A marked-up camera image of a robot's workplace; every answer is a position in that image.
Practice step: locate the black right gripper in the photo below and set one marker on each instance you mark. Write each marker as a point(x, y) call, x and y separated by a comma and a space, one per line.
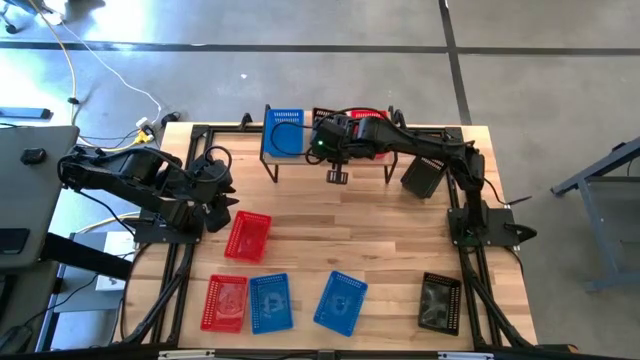
point(332, 137)

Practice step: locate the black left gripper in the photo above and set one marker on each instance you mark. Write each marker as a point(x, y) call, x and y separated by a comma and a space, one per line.
point(210, 180)

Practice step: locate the red plastic slotted basket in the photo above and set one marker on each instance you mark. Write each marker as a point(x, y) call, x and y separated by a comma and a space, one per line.
point(367, 114)
point(247, 237)
point(224, 304)

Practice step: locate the blue plastic slotted basket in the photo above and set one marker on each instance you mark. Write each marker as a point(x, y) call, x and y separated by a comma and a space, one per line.
point(271, 304)
point(340, 304)
point(292, 142)

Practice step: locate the black plastic slotted basket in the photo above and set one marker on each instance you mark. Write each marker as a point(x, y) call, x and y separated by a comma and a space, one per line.
point(440, 304)
point(422, 177)
point(320, 114)

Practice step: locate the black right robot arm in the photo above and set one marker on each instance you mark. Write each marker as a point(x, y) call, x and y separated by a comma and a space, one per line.
point(425, 145)

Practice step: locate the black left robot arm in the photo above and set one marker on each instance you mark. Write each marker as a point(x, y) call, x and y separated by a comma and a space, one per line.
point(135, 167)

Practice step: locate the wooden shelf with black legs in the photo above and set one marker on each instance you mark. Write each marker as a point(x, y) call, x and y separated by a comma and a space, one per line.
point(295, 160)

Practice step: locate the black clamp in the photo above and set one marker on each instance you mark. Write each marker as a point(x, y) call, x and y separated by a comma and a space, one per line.
point(399, 119)
point(245, 120)

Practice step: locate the white box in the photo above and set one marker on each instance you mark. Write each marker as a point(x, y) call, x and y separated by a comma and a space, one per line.
point(120, 245)

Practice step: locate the white power strip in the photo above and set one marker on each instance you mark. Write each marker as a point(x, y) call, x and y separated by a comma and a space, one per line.
point(145, 123)

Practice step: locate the black desk leg bar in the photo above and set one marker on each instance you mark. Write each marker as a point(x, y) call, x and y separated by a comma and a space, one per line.
point(85, 256)

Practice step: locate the grey desk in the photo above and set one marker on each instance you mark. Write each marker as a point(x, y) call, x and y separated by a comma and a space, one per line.
point(40, 200)

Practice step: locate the small black desk device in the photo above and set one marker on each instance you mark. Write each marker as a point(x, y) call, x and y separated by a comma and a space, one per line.
point(33, 156)

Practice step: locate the black flat pad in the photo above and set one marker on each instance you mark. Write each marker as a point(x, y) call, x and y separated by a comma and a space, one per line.
point(12, 241)

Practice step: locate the dark blue flat bar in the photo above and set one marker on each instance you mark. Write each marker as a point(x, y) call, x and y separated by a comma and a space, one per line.
point(25, 113)

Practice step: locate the black computer mouse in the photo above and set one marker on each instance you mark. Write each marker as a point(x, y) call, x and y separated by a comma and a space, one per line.
point(15, 340)

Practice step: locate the grey blue metal cart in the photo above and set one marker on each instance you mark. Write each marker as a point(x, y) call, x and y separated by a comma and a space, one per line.
point(612, 220)

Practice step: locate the black office chair base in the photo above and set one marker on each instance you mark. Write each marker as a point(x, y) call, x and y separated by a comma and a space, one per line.
point(10, 25)

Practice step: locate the black rail with white strips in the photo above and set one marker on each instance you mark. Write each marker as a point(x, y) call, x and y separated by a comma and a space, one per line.
point(275, 356)

